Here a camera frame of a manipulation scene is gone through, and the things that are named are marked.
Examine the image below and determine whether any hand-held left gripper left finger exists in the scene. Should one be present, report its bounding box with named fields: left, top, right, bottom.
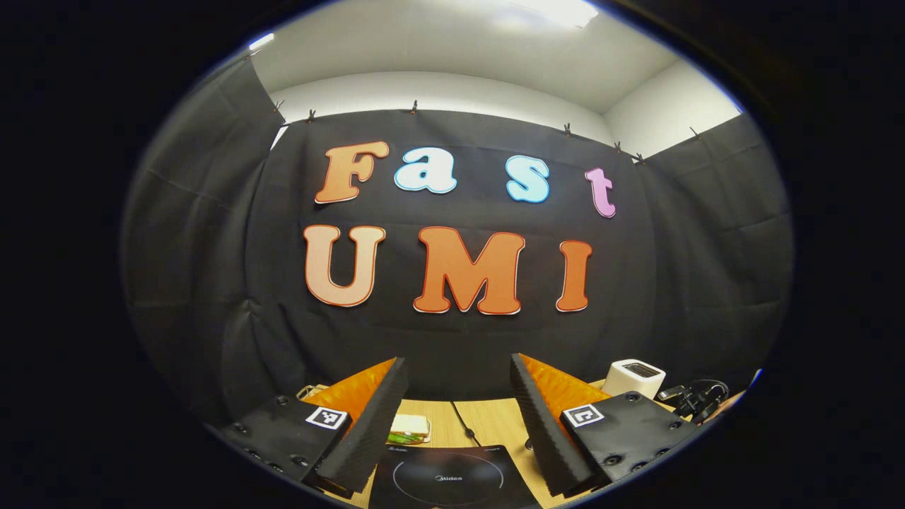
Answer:
left=212, top=357, right=410, bottom=494

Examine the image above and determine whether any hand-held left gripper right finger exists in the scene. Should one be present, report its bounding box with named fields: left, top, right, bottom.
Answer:
left=510, top=353, right=701, bottom=497

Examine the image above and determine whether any black induction cooktop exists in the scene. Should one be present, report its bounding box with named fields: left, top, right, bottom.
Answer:
left=368, top=444, right=542, bottom=509

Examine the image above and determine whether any toy sandwich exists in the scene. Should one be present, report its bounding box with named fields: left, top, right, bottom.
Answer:
left=387, top=414, right=432, bottom=446

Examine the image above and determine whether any white toaster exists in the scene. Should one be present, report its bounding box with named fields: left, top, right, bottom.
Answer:
left=601, top=359, right=667, bottom=400

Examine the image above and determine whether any black backdrop cloth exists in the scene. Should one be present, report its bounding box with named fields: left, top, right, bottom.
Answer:
left=120, top=57, right=796, bottom=425

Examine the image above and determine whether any row of black cloth clips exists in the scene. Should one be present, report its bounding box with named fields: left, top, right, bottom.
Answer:
left=272, top=99, right=702, bottom=165

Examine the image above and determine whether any large ceiling light panel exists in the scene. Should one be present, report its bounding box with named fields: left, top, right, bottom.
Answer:
left=506, top=0, right=600, bottom=29

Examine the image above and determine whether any black power cable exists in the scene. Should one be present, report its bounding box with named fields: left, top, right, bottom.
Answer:
left=450, top=401, right=481, bottom=447

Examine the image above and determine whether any black tangled cable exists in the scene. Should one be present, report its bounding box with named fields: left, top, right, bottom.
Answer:
left=658, top=380, right=730, bottom=425

